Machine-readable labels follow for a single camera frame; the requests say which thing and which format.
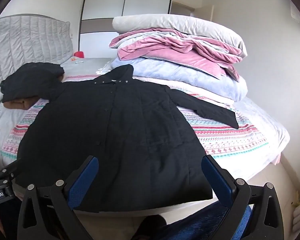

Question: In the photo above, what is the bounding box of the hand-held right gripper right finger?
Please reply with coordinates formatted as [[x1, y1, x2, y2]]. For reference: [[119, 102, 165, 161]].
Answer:
[[201, 154, 284, 240]]

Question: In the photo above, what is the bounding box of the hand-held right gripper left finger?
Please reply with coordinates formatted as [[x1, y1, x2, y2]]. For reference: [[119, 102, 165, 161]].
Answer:
[[17, 155, 99, 240]]

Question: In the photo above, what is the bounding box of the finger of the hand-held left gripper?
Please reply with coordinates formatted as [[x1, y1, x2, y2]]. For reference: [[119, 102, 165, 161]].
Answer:
[[0, 159, 21, 180]]

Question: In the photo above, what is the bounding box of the black coat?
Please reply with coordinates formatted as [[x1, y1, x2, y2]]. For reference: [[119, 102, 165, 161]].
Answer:
[[15, 64, 239, 213]]

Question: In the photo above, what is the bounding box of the patterned striped bedsheet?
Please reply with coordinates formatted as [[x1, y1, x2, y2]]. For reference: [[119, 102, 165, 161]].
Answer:
[[1, 75, 269, 200]]

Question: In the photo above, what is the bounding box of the person's blue trouser leg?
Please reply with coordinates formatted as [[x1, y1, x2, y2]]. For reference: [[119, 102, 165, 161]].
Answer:
[[162, 200, 253, 240]]

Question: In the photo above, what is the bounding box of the folded brown garment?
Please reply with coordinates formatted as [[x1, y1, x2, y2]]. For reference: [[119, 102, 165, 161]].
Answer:
[[3, 97, 35, 111]]

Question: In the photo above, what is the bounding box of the bed with pale sheet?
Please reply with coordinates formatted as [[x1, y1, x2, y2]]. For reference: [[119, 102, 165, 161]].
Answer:
[[0, 57, 290, 218]]

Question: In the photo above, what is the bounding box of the folded black garment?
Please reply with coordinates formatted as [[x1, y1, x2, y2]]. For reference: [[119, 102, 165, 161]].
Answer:
[[0, 62, 65, 103]]

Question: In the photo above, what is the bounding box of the dark slipper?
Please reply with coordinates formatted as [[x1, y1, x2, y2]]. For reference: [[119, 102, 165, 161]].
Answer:
[[132, 215, 168, 240]]

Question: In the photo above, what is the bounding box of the pale pink blanket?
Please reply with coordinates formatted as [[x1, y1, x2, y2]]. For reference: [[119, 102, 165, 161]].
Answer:
[[132, 76, 237, 107]]

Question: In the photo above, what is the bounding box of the light blue fleece blanket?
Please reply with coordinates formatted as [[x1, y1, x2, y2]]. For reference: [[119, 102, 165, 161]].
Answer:
[[110, 56, 248, 102]]

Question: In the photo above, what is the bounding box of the grey quilted headboard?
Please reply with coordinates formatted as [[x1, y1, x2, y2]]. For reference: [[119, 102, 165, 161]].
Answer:
[[0, 14, 73, 110]]

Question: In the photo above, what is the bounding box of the pink velvet quilt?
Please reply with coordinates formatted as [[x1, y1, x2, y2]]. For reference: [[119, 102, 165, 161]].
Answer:
[[108, 29, 243, 82]]

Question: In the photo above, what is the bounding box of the grey pillow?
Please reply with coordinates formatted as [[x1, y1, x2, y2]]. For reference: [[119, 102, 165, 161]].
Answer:
[[112, 16, 248, 58]]

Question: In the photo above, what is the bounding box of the white sliding-door wardrobe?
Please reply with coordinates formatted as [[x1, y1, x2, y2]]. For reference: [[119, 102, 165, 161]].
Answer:
[[78, 0, 175, 58]]

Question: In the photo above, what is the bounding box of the white wall unit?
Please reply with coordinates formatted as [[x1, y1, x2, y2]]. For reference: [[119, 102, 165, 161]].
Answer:
[[289, 4, 300, 24]]

